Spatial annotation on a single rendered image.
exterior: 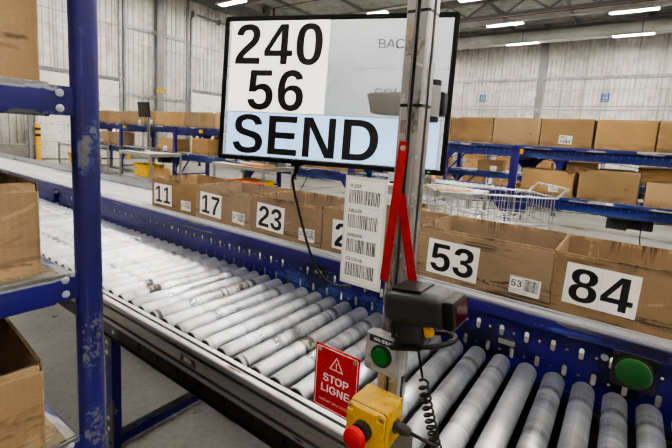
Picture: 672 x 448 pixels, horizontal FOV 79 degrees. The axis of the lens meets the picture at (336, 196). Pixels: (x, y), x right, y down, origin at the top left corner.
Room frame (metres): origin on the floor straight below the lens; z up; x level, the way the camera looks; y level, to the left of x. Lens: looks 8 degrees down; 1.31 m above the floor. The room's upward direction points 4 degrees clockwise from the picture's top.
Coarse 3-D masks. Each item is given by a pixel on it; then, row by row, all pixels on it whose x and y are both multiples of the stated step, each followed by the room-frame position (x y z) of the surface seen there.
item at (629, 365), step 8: (624, 360) 0.89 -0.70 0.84; (632, 360) 0.88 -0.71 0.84; (616, 368) 0.90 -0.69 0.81; (624, 368) 0.89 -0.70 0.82; (632, 368) 0.88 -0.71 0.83; (640, 368) 0.87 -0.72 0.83; (648, 368) 0.86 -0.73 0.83; (624, 376) 0.88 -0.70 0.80; (632, 376) 0.87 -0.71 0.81; (640, 376) 0.87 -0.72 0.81; (648, 376) 0.86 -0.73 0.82; (624, 384) 0.88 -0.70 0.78; (632, 384) 0.87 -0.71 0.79; (640, 384) 0.87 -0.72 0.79; (648, 384) 0.86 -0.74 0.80
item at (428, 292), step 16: (400, 288) 0.60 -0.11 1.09; (416, 288) 0.59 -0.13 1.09; (432, 288) 0.60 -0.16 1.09; (448, 288) 0.60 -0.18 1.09; (384, 304) 0.61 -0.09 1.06; (400, 304) 0.59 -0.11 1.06; (416, 304) 0.57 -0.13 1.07; (432, 304) 0.56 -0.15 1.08; (448, 304) 0.55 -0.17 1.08; (464, 304) 0.57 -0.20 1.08; (400, 320) 0.59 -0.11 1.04; (416, 320) 0.57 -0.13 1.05; (432, 320) 0.56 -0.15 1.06; (448, 320) 0.55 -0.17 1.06; (464, 320) 0.58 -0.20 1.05; (400, 336) 0.60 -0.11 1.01; (416, 336) 0.59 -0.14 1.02; (432, 336) 0.58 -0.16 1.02
